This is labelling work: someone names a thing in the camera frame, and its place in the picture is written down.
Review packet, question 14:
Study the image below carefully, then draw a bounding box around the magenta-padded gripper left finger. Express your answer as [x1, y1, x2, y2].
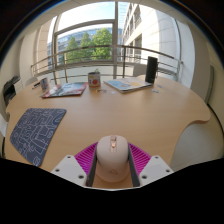
[50, 142, 99, 188]

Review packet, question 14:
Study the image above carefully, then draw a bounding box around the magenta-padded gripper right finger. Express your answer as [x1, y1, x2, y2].
[127, 143, 174, 188]

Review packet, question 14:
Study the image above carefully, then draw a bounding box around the beige computer mouse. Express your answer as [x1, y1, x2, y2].
[95, 134, 130, 184]

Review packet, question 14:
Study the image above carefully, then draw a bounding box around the grey patterned mouse pad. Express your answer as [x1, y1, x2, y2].
[9, 107, 68, 168]

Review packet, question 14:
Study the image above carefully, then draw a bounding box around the white chair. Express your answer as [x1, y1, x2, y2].
[24, 76, 40, 88]
[132, 62, 148, 77]
[0, 113, 9, 158]

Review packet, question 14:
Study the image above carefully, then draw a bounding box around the red and blue magazine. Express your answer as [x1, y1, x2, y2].
[40, 81, 89, 99]

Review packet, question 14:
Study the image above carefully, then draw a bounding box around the white printed mug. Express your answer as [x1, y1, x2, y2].
[39, 77, 50, 93]

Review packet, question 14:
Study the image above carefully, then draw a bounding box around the light blue illustrated book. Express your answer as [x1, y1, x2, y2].
[103, 77, 153, 94]

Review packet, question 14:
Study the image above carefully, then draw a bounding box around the red printed plant pot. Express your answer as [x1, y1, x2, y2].
[87, 68, 102, 89]

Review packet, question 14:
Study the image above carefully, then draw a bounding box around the black office printer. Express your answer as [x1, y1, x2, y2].
[2, 75, 22, 108]

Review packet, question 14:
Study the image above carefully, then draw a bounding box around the black speaker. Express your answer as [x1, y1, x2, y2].
[144, 55, 159, 85]

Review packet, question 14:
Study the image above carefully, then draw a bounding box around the metal balcony railing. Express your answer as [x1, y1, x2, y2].
[30, 44, 184, 84]

